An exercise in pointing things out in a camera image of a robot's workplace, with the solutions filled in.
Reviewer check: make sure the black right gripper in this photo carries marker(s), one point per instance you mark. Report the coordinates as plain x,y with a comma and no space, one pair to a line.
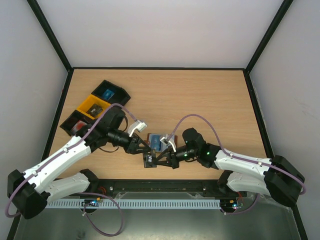
172,157

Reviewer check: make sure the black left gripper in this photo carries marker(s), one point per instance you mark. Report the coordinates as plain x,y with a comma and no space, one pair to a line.
133,145

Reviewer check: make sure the brown leather card holder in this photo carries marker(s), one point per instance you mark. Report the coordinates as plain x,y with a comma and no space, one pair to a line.
161,135

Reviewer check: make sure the black credit card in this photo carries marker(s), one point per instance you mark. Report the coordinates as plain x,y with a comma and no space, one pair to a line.
148,160
95,110

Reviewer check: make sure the red credit card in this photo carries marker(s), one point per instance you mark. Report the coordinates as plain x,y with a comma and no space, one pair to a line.
77,126

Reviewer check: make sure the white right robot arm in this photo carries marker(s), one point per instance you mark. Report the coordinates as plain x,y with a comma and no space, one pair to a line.
275,177

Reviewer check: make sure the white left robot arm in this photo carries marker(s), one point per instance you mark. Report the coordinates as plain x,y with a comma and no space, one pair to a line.
31,190

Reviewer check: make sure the blue card in holder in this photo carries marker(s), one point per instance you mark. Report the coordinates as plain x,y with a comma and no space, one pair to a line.
155,142

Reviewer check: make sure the blue card in bin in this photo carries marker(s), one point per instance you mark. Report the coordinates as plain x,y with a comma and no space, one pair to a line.
108,94

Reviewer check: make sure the black storage bin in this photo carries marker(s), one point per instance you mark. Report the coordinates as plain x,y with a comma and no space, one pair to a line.
72,120
120,96

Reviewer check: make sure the yellow storage bin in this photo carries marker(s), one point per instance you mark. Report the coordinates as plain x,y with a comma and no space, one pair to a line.
88,102

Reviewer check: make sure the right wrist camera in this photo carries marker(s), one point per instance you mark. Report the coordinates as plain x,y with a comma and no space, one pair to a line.
168,141

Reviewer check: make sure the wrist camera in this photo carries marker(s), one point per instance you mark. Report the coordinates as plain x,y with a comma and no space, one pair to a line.
168,141
138,125

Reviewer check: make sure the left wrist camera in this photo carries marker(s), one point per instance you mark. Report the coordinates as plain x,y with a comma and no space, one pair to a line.
138,125

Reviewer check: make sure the black enclosure frame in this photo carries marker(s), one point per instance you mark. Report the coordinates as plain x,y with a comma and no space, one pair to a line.
42,20

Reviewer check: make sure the white slotted cable duct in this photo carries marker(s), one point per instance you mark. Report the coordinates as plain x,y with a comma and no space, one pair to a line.
176,204

